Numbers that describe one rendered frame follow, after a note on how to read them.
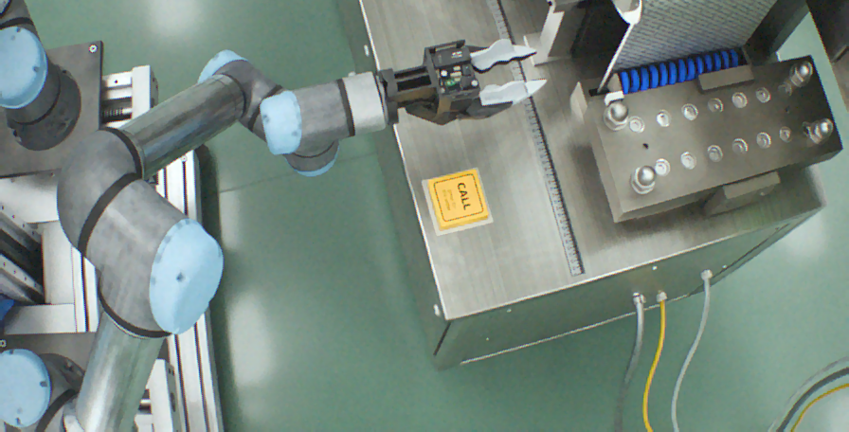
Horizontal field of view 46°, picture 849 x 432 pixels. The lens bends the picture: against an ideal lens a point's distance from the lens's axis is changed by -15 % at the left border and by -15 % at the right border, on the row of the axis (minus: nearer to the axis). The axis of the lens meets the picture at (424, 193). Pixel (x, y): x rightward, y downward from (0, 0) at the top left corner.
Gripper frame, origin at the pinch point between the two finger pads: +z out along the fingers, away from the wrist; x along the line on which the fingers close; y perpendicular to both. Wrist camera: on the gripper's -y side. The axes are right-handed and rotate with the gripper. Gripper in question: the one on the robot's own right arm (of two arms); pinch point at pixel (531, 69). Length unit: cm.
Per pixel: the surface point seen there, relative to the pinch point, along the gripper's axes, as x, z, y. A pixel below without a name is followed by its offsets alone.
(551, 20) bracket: 9.3, 7.3, -7.6
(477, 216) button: -13.6, -9.8, -16.4
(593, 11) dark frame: 6.6, 11.5, -0.2
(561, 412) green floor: -42, 11, -109
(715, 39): -0.8, 28.9, -0.4
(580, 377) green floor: -36, 17, -109
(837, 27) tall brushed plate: -6.6, 44.4, 12.5
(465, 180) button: -8.3, -9.9, -16.4
